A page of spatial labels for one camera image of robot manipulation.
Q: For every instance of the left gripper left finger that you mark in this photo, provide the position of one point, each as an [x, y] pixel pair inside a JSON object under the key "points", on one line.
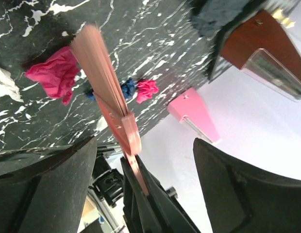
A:
{"points": [[44, 190]]}

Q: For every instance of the pink hand brush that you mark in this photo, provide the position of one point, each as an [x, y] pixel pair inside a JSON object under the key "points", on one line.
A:
{"points": [[91, 53]]}

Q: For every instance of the pink metronome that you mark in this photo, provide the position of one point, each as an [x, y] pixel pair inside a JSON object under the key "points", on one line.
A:
{"points": [[190, 108]]}

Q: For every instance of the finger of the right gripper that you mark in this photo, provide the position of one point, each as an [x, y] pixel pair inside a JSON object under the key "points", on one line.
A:
{"points": [[158, 211]]}

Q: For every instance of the brown wooden metronome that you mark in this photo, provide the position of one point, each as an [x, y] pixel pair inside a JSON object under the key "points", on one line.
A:
{"points": [[261, 48]]}

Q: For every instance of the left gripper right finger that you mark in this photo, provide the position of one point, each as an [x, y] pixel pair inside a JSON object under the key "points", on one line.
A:
{"points": [[242, 198]]}

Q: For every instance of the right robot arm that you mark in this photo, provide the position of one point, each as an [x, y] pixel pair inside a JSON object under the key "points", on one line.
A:
{"points": [[108, 182]]}

